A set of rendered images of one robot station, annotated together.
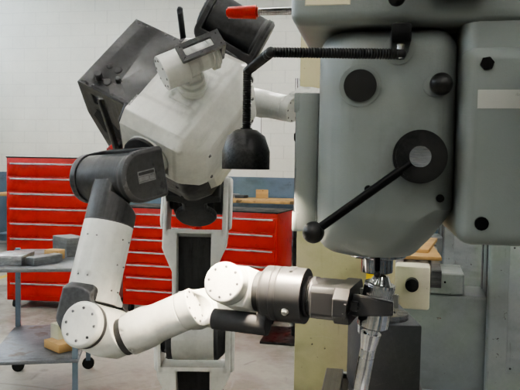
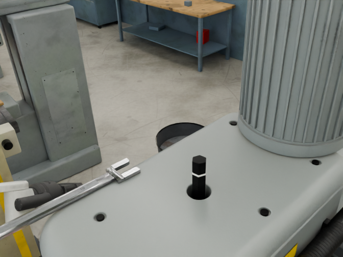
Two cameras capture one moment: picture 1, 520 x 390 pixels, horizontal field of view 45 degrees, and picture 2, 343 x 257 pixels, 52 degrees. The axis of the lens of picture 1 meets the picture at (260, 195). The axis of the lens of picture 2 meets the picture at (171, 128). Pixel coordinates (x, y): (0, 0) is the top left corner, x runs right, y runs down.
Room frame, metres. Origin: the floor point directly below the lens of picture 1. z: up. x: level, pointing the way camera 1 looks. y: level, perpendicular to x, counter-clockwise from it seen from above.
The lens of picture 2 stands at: (0.74, 0.15, 2.26)
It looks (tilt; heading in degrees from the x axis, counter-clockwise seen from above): 33 degrees down; 309
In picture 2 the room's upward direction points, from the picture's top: 2 degrees counter-clockwise
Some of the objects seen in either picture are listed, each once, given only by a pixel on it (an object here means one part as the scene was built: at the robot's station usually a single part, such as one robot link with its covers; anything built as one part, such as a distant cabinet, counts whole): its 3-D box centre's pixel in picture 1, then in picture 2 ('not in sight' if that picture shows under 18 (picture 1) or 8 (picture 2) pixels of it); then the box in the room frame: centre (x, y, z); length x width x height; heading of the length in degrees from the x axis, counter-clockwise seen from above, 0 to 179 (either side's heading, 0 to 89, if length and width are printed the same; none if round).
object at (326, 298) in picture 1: (318, 299); not in sight; (0.99, -0.09, 1.23); 0.13 x 0.12 x 0.10; 160
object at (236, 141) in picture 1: (246, 148); not in sight; (0.95, 0.02, 1.46); 0.07 x 0.07 x 0.06
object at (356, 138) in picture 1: (383, 147); not in sight; (0.95, -0.18, 1.47); 0.21 x 0.19 x 0.32; 170
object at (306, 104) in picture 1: (307, 162); not in sight; (0.97, -0.07, 1.45); 0.04 x 0.04 x 0.21; 80
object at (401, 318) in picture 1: (381, 350); not in sight; (1.40, -0.28, 1.03); 0.22 x 0.12 x 0.20; 0
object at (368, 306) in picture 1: (371, 307); not in sight; (0.93, -0.17, 1.23); 0.06 x 0.02 x 0.03; 70
